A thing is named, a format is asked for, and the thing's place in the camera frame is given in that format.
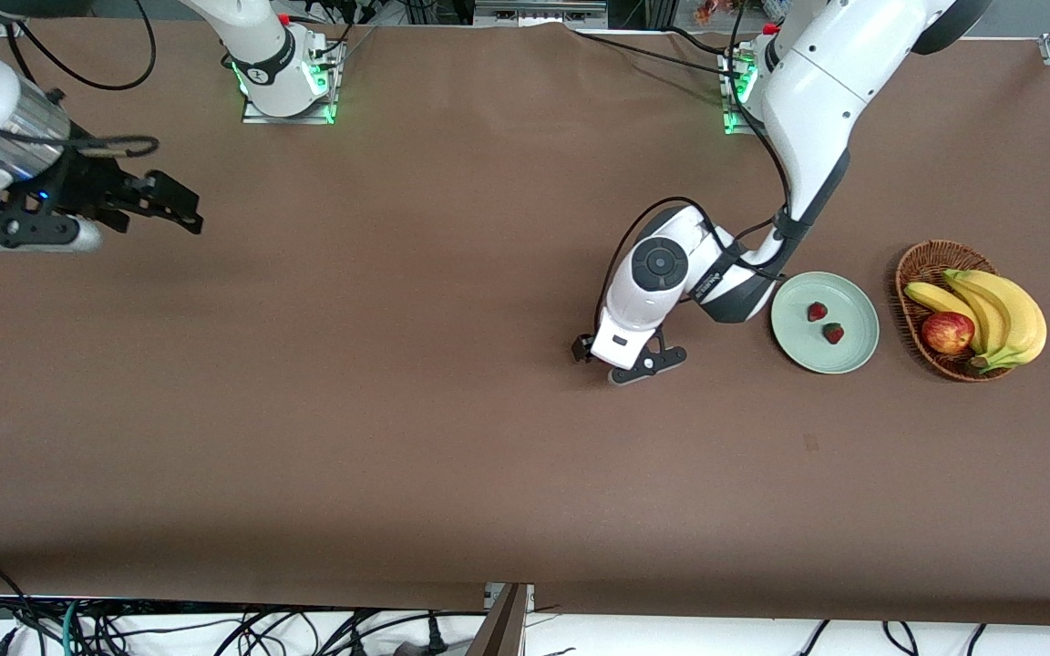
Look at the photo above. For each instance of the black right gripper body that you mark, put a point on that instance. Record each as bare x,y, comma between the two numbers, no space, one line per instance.
87,185

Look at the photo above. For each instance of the small red strawberry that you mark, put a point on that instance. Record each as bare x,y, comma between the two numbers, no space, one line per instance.
817,312
833,333

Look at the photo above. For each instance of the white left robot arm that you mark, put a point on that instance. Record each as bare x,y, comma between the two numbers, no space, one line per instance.
817,82

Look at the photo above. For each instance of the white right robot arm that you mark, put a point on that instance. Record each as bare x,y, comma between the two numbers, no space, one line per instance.
261,36

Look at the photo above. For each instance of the pale green round plate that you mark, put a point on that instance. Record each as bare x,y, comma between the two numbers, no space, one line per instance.
844,301

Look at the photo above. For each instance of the brown table cover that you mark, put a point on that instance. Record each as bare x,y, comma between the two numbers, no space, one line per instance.
525,456

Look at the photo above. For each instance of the black power plug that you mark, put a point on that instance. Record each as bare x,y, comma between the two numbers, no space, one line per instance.
436,638

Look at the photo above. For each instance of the grey background box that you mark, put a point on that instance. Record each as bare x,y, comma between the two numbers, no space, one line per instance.
534,14

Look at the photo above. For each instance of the brown wicker basket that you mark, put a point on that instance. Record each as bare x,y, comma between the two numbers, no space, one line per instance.
944,365

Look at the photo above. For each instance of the red apple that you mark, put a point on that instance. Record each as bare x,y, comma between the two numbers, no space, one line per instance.
947,333

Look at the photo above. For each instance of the orange background object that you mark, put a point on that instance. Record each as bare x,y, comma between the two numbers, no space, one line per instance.
712,11

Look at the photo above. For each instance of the yellow banana bunch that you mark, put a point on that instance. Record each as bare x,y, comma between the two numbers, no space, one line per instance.
1022,319

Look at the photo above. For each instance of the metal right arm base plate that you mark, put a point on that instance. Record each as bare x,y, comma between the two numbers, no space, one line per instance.
324,105

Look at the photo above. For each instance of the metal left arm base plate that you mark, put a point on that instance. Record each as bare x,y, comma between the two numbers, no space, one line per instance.
735,123

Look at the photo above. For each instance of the aluminium table frame profile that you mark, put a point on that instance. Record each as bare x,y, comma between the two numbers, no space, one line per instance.
502,629

